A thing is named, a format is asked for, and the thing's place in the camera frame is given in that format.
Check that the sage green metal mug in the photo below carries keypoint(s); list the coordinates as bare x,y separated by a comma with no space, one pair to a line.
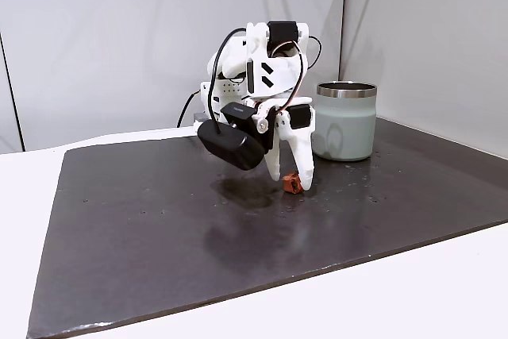
345,128

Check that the red cube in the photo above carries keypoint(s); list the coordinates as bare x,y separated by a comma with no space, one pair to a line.
291,185

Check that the black oval camera box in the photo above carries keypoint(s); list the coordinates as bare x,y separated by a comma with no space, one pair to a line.
230,144

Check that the black table mat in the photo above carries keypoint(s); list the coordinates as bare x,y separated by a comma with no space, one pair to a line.
158,236

